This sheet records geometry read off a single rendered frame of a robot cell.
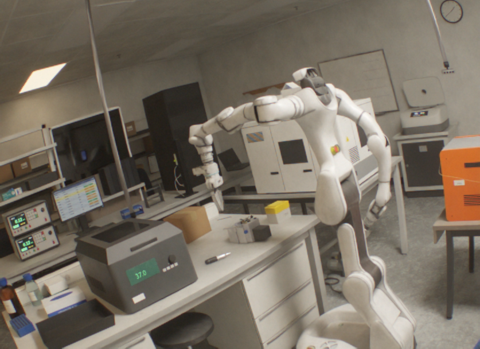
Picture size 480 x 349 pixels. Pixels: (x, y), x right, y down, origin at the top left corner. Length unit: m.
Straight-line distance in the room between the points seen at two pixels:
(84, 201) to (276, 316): 2.13
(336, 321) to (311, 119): 1.20
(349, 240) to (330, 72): 4.47
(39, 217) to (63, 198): 0.35
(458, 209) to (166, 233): 1.56
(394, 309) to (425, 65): 3.91
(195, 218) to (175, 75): 5.35
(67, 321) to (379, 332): 1.48
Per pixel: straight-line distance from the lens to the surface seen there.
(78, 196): 3.66
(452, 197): 2.29
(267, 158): 3.00
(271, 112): 1.59
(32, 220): 3.44
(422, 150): 4.89
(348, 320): 2.33
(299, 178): 2.87
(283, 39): 6.54
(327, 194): 1.74
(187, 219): 2.45
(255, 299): 2.08
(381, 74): 5.66
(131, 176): 4.13
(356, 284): 1.85
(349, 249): 1.84
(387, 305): 2.03
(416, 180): 5.04
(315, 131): 1.73
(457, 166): 2.23
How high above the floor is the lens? 1.60
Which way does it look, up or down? 10 degrees down
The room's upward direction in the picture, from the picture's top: 15 degrees counter-clockwise
